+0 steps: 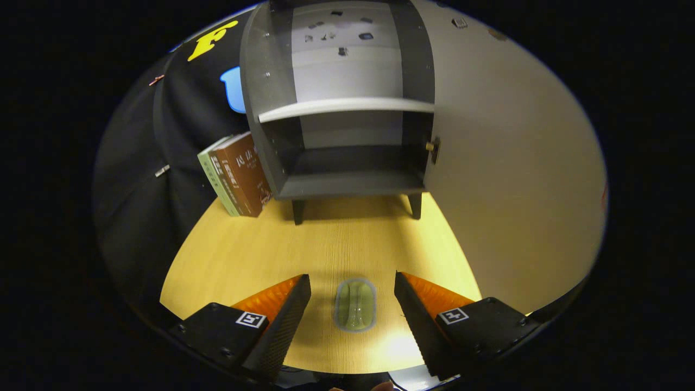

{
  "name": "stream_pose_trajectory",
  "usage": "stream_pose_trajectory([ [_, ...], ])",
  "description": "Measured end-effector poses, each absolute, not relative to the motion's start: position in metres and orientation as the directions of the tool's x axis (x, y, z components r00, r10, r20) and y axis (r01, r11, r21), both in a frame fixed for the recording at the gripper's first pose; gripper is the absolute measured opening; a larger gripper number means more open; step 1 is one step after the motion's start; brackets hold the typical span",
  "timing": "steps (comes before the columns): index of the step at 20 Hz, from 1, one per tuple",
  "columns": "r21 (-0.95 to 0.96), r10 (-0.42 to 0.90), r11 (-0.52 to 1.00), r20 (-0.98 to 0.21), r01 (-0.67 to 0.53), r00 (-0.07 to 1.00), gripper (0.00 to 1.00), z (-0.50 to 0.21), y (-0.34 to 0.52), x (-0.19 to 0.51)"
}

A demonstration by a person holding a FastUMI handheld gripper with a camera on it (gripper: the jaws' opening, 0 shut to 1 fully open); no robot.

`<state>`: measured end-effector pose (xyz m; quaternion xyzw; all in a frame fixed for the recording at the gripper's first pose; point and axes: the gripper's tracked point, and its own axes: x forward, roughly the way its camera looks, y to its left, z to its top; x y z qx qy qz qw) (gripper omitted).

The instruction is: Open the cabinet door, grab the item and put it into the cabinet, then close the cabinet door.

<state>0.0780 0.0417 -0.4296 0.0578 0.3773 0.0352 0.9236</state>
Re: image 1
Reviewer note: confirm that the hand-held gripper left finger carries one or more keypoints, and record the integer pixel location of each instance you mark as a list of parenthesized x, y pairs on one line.
[(282, 331)]

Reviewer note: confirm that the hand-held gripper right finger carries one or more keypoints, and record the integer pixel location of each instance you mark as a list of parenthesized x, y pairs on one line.
[(418, 331)]

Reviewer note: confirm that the beige cabinet door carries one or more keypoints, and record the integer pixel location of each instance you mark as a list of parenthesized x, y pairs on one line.
[(516, 163)]

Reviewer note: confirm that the clear green oval case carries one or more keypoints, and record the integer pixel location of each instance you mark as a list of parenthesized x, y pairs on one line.
[(354, 304)]

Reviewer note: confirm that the dark grey cabinet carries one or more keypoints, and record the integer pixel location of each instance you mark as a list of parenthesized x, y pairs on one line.
[(347, 184)]

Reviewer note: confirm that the brown book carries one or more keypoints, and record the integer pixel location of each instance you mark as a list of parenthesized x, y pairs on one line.
[(225, 179), (250, 168)]

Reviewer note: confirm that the black backdrop cloth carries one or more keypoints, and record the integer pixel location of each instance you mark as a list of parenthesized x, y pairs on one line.
[(141, 217)]

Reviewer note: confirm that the brass door hinge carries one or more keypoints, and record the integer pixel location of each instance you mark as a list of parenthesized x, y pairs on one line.
[(434, 149)]

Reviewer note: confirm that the silver cloth clip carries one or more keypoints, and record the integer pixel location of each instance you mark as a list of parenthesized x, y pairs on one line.
[(162, 171)]

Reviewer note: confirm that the red cloth clip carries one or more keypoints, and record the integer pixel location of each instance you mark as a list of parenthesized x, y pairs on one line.
[(157, 80)]

